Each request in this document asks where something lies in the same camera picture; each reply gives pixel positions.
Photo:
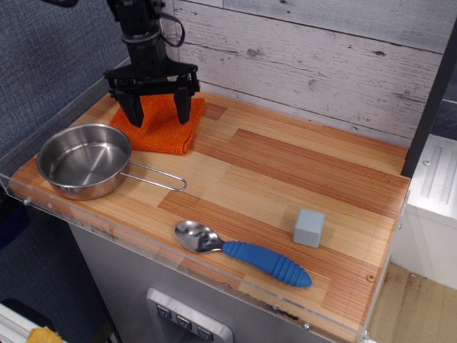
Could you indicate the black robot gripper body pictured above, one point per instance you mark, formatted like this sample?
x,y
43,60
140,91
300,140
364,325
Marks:
x,y
150,70

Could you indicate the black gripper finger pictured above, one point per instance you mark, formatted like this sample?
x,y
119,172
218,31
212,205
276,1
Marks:
x,y
182,99
131,105

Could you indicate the orange woven cloth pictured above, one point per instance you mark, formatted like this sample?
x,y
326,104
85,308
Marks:
x,y
161,130

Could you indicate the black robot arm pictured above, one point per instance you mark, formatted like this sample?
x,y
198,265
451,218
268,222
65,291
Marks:
x,y
141,18

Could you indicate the silver metal pan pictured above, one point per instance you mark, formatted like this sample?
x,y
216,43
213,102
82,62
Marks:
x,y
89,161

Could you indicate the grey cube block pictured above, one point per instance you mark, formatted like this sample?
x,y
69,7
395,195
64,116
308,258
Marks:
x,y
308,228

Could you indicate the silver cabinet with dispenser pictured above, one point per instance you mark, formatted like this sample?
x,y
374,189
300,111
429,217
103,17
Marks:
x,y
157,291

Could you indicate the yellow black object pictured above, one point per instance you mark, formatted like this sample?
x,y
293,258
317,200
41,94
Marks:
x,y
43,335

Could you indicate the white ribbed side unit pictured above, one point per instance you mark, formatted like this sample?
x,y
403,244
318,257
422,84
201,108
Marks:
x,y
425,242

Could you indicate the clear acrylic guard rail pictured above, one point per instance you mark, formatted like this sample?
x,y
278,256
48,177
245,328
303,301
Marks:
x,y
249,171

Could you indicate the blue handled metal spoon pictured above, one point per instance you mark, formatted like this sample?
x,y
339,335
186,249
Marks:
x,y
200,239

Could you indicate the black right post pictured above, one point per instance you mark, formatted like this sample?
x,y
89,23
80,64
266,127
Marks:
x,y
430,111

